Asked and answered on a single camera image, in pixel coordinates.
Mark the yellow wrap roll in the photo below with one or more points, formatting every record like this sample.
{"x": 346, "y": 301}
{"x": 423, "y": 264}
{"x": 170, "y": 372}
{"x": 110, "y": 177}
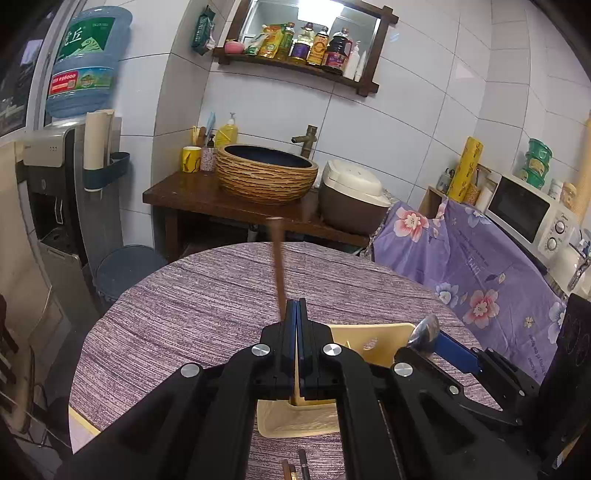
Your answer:
{"x": 466, "y": 168}

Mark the purple striped tablecloth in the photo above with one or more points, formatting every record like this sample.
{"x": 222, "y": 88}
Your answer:
{"x": 184, "y": 314}

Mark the blue toothbrush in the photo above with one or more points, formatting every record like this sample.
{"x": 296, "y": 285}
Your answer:
{"x": 211, "y": 123}

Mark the blue water jug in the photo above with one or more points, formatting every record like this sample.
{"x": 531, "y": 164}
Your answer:
{"x": 87, "y": 60}

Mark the pink round item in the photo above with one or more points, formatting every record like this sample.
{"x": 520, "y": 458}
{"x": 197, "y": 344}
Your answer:
{"x": 234, "y": 47}

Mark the purple label bottle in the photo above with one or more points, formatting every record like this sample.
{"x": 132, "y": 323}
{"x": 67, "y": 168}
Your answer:
{"x": 301, "y": 46}

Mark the brass faucet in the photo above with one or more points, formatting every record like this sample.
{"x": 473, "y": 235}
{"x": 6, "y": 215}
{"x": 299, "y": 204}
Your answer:
{"x": 308, "y": 138}

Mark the white brown rice cooker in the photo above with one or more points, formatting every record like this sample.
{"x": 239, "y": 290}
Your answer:
{"x": 353, "y": 194}

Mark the blue cup holder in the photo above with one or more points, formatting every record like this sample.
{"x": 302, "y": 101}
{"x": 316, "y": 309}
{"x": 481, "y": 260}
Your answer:
{"x": 115, "y": 168}

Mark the wooden box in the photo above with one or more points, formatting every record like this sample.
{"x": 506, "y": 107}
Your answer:
{"x": 431, "y": 203}

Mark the woven pattern wash basin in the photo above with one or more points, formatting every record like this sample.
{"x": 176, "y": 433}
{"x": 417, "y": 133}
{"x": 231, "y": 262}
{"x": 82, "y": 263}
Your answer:
{"x": 265, "y": 180}

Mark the metal spoon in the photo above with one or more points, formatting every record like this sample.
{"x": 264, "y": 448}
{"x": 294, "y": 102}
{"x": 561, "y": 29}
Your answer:
{"x": 425, "y": 330}

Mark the brown wooden chopstick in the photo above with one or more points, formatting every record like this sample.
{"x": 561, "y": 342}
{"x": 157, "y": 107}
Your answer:
{"x": 277, "y": 263}

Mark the blue-grey trash bin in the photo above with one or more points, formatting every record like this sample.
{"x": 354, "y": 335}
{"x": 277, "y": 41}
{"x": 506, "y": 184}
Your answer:
{"x": 124, "y": 272}

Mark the cream paper cup stack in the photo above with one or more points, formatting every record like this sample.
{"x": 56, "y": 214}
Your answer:
{"x": 98, "y": 138}

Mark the red label dark bottle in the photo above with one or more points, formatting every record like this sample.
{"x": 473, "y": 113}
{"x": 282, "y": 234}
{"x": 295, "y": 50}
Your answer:
{"x": 336, "y": 55}

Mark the water dispenser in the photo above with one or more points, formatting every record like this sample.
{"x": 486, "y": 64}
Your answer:
{"x": 51, "y": 147}

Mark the yellow soap pump bottle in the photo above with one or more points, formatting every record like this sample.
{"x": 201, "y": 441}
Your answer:
{"x": 227, "y": 134}

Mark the purple floral cloth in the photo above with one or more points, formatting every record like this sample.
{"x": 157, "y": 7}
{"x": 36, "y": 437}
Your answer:
{"x": 471, "y": 263}

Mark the beige plastic utensil holder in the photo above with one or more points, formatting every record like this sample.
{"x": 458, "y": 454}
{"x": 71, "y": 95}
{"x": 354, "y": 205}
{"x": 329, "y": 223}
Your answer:
{"x": 300, "y": 422}

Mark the white tube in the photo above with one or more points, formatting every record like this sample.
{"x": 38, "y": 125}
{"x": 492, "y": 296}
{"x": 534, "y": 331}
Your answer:
{"x": 360, "y": 67}

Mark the white bottle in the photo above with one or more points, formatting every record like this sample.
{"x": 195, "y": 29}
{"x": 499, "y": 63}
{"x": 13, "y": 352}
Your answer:
{"x": 351, "y": 62}

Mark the yellow label brown bottle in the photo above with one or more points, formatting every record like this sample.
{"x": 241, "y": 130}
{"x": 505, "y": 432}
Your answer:
{"x": 317, "y": 48}

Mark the yellow mug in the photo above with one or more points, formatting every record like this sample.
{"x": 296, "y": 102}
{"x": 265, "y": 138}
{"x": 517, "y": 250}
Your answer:
{"x": 191, "y": 159}

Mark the yellow packet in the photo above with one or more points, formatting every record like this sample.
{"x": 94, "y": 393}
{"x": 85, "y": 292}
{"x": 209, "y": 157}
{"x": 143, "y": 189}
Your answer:
{"x": 269, "y": 42}

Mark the white cylinder jar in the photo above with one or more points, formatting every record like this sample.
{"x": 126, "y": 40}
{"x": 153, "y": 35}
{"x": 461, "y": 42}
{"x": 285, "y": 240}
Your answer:
{"x": 485, "y": 194}

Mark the white green packet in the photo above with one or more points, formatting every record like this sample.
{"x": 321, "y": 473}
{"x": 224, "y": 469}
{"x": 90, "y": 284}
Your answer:
{"x": 253, "y": 46}

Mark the yellow oil bottle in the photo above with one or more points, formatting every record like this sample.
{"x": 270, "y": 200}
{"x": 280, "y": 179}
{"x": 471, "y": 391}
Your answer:
{"x": 286, "y": 44}

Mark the white microwave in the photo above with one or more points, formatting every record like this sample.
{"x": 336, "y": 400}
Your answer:
{"x": 519, "y": 207}

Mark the dark wooden counter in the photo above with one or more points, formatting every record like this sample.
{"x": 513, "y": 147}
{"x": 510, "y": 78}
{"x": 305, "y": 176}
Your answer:
{"x": 194, "y": 194}

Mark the yellow jar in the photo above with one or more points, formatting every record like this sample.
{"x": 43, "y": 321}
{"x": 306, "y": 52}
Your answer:
{"x": 569, "y": 194}

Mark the dark wooden chair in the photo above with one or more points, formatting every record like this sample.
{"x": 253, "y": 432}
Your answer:
{"x": 7, "y": 350}

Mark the dark wooden wall shelf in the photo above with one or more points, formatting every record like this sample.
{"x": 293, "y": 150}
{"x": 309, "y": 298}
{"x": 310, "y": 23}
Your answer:
{"x": 295, "y": 65}

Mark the small white jar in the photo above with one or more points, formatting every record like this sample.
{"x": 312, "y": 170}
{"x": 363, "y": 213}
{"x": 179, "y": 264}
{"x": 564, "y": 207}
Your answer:
{"x": 555, "y": 189}

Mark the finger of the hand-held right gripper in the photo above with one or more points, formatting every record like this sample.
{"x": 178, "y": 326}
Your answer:
{"x": 457, "y": 353}
{"x": 429, "y": 369}

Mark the steel tap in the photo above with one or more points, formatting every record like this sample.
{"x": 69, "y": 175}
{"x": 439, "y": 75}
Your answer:
{"x": 579, "y": 270}

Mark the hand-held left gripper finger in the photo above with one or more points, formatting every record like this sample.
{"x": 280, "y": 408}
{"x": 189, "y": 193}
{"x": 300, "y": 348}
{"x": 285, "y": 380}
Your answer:
{"x": 301, "y": 332}
{"x": 290, "y": 332}

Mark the cream rolled mat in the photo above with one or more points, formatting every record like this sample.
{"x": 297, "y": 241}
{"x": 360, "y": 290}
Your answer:
{"x": 586, "y": 170}

